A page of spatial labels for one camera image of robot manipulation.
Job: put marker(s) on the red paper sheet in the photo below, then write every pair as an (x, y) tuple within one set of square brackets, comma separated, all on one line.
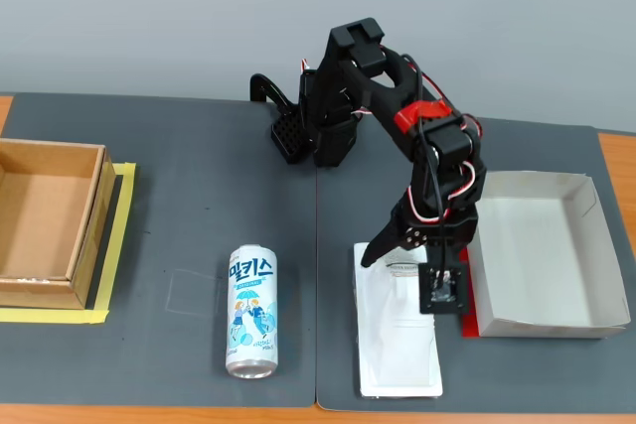
[(469, 327)]

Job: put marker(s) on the dark gray mat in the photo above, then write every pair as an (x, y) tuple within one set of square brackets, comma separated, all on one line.
[(174, 195), (358, 195)]

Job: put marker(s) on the yellow tape frame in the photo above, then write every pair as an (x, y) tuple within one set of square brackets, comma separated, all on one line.
[(119, 245)]

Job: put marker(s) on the gray paper box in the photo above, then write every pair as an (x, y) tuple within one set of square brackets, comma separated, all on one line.
[(536, 255)]

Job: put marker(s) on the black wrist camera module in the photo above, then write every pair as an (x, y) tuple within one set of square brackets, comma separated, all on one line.
[(443, 290)]

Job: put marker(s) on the black table clamp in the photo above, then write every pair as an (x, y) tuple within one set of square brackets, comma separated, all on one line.
[(288, 138)]

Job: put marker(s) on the white blue Milkis can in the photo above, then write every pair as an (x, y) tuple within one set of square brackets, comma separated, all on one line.
[(251, 305)]

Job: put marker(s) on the brown cardboard box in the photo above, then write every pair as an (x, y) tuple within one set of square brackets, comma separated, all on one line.
[(40, 225)]

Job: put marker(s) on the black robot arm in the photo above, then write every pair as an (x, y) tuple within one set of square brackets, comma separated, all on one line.
[(387, 96)]

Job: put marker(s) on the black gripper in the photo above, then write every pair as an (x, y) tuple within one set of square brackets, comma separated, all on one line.
[(400, 228)]

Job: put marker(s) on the white sandwich pack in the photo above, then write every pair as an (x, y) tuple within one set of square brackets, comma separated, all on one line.
[(397, 344)]

